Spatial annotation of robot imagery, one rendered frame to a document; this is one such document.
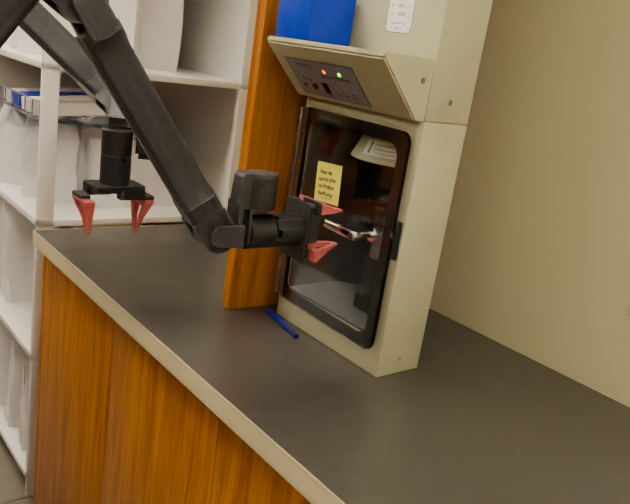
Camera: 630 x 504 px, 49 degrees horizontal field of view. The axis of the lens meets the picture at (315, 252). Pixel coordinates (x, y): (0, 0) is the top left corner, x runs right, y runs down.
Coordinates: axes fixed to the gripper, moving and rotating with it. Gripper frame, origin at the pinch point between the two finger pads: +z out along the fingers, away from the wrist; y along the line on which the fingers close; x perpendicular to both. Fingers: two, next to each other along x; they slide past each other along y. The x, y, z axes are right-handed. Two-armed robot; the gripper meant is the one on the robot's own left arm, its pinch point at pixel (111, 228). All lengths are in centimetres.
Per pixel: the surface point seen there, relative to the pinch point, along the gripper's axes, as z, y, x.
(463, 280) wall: 8, 75, -29
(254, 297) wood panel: 14.6, 29.7, -9.1
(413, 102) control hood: -33, 29, -46
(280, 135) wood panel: -21.1, 31.2, -9.2
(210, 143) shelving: -2, 75, 90
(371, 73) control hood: -37, 24, -41
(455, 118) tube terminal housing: -31, 40, -46
